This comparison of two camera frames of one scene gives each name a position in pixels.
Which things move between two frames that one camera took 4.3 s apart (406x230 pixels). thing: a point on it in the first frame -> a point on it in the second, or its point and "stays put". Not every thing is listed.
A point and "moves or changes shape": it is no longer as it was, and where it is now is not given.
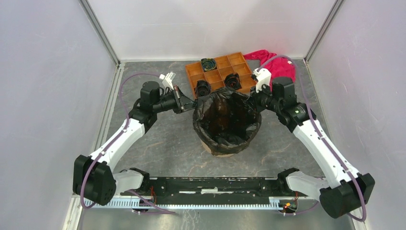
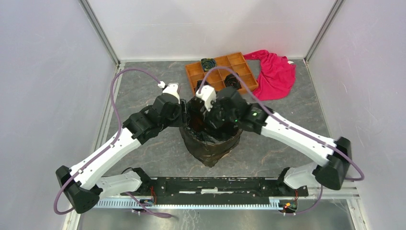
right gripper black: x=254 y=96 -> x=209 y=116
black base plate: x=210 y=190 stays put
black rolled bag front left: x=202 y=88 stays put
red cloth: x=277 y=66 stays put
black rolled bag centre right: x=232 y=80 stays put
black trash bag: x=226 y=120 moves or changes shape
